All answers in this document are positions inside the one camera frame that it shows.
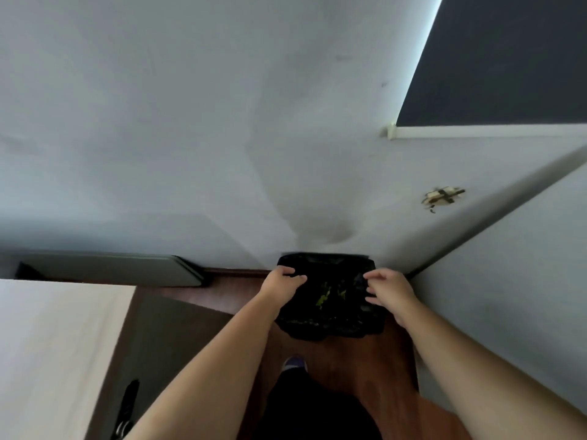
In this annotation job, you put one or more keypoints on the grey-green door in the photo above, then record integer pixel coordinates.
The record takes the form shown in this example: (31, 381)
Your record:
(151, 348)

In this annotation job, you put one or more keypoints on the person's left thumb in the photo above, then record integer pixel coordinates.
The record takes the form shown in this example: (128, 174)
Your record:
(298, 283)

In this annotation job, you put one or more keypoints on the person's black trousers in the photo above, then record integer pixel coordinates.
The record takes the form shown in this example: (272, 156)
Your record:
(316, 412)

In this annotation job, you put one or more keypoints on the person's left hand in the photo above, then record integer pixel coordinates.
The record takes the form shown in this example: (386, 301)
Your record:
(277, 288)

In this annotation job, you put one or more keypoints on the person's right thumb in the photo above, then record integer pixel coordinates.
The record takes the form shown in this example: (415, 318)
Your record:
(372, 298)

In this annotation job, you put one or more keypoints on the person's left forearm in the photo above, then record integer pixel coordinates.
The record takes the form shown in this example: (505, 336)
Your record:
(215, 375)

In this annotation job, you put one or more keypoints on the black trash bag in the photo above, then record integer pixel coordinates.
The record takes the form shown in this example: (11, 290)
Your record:
(334, 320)

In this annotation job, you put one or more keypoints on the person's right forearm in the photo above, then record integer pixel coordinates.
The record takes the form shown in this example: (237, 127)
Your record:
(477, 375)

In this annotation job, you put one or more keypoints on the brown wooden baseboard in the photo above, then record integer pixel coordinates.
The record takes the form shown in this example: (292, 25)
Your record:
(238, 272)

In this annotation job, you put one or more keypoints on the white window ledge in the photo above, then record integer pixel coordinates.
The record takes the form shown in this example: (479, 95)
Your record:
(481, 131)

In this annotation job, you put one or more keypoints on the person's blue shoe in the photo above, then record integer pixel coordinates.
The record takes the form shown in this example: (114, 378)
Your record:
(293, 363)

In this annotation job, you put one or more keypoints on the grey-green flat panel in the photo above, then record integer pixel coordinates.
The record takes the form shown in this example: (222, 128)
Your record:
(114, 269)

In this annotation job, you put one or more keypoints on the person's right hand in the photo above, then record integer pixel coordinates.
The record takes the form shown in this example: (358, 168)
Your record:
(394, 293)

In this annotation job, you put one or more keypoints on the green scraps of trash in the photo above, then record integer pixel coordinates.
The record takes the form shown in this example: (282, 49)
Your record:
(331, 295)

